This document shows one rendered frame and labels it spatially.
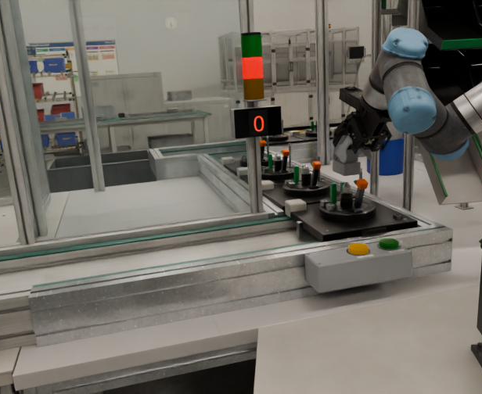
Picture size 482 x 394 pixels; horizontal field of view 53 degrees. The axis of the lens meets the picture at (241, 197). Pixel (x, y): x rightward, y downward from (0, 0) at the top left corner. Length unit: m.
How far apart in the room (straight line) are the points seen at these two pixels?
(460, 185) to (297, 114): 9.33
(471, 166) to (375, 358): 0.66
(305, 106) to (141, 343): 9.84
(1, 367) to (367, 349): 0.63
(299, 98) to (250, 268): 9.64
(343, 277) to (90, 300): 0.49
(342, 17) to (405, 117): 12.18
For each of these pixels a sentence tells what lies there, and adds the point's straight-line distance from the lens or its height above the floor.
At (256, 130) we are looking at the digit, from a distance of 1.19.
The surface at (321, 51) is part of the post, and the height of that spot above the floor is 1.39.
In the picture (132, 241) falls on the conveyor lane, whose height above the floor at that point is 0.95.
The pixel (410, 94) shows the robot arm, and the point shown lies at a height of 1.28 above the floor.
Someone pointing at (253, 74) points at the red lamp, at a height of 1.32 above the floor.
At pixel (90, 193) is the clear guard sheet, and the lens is 1.22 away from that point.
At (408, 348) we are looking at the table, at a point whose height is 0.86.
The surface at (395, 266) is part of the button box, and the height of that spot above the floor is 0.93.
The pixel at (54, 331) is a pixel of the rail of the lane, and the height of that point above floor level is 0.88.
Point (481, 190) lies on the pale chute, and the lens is 1.32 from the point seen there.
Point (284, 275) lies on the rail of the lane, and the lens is 1.01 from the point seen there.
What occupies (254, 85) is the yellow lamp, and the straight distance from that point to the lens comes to 1.19.
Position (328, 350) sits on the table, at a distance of 0.88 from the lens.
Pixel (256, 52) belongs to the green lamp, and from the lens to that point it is 1.19.
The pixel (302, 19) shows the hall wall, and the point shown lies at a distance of 12.58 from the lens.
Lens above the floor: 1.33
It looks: 15 degrees down
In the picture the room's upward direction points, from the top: 3 degrees counter-clockwise
